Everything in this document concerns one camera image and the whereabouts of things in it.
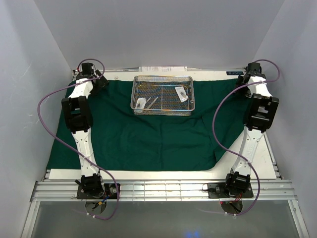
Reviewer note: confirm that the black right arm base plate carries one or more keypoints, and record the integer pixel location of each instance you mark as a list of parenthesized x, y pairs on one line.
[(218, 190)]

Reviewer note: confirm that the blue label right corner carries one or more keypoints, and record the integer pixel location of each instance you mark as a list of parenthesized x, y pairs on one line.
[(235, 73)]

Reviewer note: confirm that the clear pouch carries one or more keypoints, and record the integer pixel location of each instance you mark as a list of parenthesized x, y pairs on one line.
[(140, 103), (181, 93)]

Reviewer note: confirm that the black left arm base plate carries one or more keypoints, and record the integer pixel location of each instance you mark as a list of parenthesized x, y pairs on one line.
[(109, 190)]

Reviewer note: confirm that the white paper sheet at back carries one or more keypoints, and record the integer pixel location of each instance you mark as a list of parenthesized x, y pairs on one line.
[(162, 68)]

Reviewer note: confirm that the dark green surgical drape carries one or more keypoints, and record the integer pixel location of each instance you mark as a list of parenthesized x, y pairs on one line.
[(124, 141)]

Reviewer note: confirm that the aluminium front frame rail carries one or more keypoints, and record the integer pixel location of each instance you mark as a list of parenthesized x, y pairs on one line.
[(162, 191)]

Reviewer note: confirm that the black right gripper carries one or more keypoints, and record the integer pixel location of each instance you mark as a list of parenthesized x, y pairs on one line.
[(238, 81)]

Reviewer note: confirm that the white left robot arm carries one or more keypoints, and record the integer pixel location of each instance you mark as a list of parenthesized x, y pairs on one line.
[(79, 121)]

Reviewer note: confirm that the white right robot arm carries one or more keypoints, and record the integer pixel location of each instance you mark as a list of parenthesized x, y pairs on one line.
[(258, 118)]

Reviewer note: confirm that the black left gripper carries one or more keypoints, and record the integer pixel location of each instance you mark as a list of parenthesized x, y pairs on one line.
[(102, 83)]

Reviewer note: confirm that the metal wire mesh tray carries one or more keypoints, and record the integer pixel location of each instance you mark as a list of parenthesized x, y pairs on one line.
[(163, 87)]

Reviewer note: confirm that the silver surgical scissors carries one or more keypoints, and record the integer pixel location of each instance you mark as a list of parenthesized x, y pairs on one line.
[(148, 107)]

